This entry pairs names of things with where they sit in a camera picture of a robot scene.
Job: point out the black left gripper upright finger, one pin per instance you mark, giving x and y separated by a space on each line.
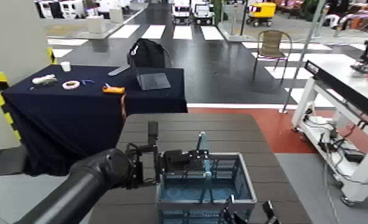
152 133

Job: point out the white paper cup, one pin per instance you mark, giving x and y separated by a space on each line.
66 66

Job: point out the black laptop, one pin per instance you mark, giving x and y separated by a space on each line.
154 81

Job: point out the black power adapter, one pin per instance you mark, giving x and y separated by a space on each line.
354 155

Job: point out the row of white machines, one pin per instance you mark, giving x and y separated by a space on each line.
67 8

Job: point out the white tape roll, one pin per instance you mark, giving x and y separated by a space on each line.
67 86

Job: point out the blue-grey plastic crate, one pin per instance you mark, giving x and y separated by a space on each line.
202 204

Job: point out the black left gripper screwed finger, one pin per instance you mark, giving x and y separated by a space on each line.
179 159

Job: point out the white delivery vehicle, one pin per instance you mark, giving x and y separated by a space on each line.
203 12
181 12

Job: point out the white crumpled object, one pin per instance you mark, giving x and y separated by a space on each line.
44 79

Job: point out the grey flat bar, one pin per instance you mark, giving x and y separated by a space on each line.
118 71

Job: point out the green plant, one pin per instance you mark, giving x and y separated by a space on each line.
217 11

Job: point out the dark blue tablecloth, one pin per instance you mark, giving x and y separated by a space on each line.
61 119

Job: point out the brown wicker metal chair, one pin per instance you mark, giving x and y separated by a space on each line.
271 43

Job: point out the small yellow-black hazard guard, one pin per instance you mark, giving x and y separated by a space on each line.
51 54

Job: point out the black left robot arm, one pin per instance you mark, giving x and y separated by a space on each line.
86 184

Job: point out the blue pen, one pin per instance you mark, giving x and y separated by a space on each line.
87 82

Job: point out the white square block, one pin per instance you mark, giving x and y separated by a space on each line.
116 15
96 24

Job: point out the yellow small vehicle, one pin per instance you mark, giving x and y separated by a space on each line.
262 11

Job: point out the thin black pole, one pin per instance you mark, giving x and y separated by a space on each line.
244 17

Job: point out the black right gripper slim finger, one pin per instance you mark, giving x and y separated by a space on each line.
233 208

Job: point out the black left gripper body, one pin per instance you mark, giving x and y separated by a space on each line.
138 169

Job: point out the black right gripper wide finger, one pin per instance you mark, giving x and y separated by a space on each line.
270 212

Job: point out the black backpack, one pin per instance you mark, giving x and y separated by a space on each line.
147 53

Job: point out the white equipment bench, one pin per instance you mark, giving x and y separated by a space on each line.
337 67

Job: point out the grey metal pole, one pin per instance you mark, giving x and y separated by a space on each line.
302 53

